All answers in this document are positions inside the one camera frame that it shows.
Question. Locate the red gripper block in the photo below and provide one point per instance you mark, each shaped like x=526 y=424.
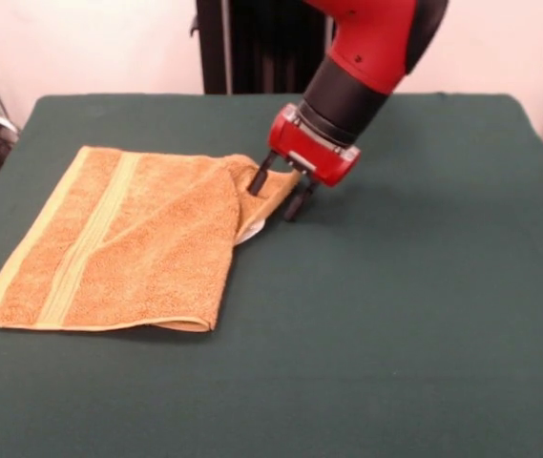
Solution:
x=309 y=150

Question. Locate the tan terry towel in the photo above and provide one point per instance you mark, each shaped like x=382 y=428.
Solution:
x=132 y=248

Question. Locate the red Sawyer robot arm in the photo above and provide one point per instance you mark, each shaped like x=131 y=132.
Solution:
x=366 y=62

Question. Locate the dark green table cloth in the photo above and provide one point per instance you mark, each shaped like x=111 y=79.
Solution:
x=395 y=310

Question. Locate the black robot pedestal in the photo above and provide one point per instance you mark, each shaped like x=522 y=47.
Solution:
x=252 y=47

